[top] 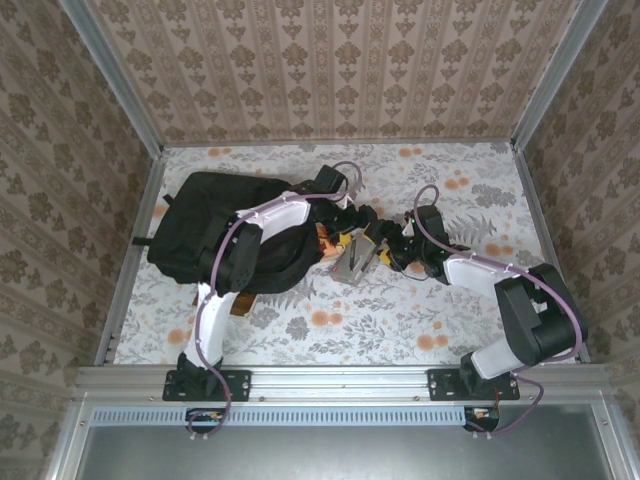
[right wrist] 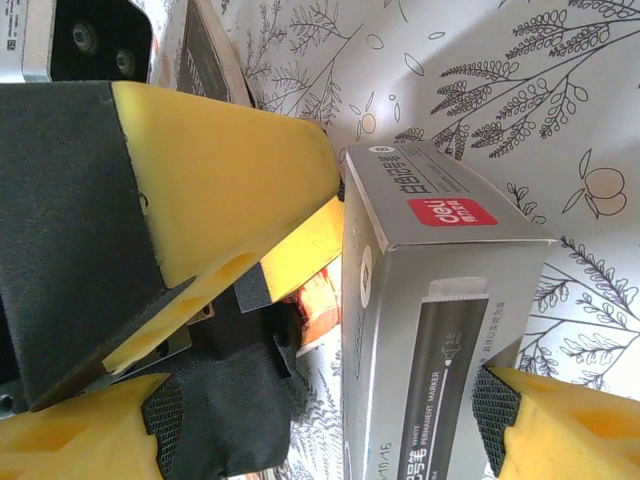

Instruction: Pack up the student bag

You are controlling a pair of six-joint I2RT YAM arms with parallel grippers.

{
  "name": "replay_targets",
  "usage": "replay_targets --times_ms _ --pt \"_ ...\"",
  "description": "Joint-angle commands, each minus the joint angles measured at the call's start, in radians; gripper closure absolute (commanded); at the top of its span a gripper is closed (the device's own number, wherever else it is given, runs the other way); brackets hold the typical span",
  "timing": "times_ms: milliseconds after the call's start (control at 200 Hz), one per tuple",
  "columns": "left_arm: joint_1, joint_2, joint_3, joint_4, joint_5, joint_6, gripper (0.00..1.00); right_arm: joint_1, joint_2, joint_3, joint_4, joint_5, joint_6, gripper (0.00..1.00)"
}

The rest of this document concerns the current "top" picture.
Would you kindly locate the teal geography paperback book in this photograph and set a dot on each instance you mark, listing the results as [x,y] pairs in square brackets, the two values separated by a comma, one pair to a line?
[245,304]

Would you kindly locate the black backpack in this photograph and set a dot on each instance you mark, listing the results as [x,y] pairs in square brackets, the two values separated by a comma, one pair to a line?
[200,215]

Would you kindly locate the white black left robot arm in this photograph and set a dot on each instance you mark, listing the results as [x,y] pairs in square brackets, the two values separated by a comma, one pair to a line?
[280,215]

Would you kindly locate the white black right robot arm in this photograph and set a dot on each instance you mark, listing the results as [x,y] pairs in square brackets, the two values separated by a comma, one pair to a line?
[475,272]

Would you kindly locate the floral table cover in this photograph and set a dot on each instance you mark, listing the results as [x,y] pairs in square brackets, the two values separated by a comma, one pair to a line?
[350,340]

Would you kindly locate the grey metal panel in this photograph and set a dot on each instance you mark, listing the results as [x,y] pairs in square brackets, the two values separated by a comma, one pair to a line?
[325,455]

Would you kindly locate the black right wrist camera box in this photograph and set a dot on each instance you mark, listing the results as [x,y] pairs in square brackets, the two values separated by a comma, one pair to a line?
[429,220]

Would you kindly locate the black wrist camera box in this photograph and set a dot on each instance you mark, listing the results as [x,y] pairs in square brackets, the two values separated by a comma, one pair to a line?
[429,220]
[330,179]

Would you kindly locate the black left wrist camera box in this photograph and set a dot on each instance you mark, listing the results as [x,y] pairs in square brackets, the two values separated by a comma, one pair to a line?
[330,179]

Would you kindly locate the aluminium table side rail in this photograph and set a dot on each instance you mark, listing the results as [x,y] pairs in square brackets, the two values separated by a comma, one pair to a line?
[131,270]
[549,250]

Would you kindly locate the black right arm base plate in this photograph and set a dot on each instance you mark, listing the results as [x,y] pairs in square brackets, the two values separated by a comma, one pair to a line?
[442,385]

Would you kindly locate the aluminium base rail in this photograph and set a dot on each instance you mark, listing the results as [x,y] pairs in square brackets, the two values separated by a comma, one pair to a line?
[340,382]

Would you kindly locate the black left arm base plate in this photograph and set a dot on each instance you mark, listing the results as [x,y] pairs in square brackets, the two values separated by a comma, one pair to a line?
[235,385]

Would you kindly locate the aluminium corner post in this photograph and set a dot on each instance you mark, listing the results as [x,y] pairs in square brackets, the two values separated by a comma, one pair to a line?
[115,75]
[555,75]

